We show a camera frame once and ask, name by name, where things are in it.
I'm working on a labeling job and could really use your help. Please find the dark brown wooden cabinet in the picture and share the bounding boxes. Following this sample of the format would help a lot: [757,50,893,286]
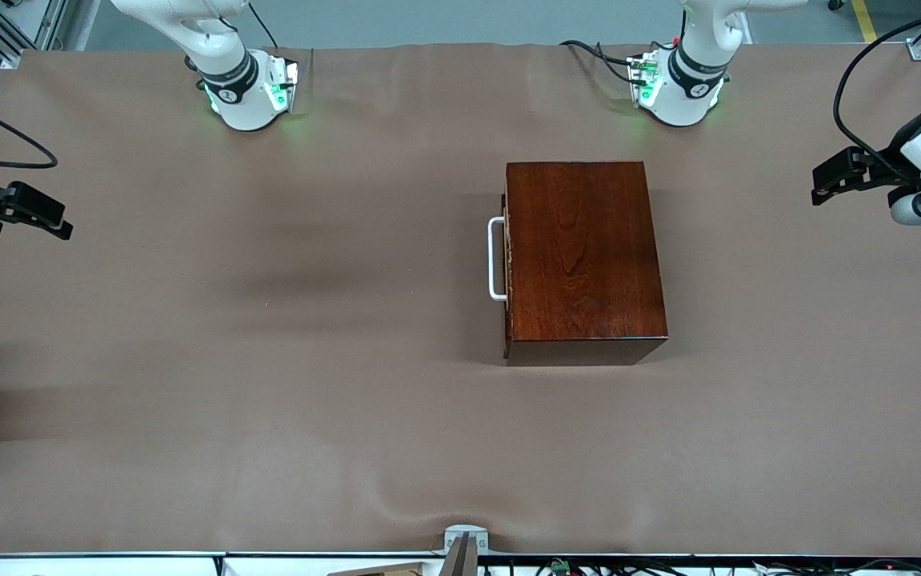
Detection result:
[503,161,669,367]

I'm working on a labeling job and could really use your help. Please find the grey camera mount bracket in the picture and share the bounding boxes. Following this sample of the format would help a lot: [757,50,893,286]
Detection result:
[432,524,490,576]

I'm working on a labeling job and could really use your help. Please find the black left arm base cables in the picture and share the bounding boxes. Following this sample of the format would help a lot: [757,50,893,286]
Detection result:
[559,38,655,86]

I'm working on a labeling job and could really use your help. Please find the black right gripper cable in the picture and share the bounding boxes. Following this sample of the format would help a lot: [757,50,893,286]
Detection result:
[0,86,58,170]

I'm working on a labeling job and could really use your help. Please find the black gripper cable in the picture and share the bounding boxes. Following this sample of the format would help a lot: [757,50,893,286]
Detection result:
[832,4,921,189]
[0,86,58,170]

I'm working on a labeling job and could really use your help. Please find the white metal drawer handle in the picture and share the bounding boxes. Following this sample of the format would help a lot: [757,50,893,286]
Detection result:
[488,216,508,302]

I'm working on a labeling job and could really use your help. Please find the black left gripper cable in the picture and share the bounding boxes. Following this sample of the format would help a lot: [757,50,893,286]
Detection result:
[832,4,921,189]

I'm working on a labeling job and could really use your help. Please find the wooden drawer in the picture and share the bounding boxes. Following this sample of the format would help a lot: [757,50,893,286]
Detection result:
[501,190,510,361]

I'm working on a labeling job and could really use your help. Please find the brown cardboard piece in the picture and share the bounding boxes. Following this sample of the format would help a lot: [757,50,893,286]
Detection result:
[327,562,423,576]

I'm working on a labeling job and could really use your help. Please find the aluminium frame with black rails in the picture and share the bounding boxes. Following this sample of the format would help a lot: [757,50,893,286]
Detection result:
[0,0,101,70]

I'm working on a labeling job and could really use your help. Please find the black right arm base cable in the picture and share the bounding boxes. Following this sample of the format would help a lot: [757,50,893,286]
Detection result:
[246,0,279,50]

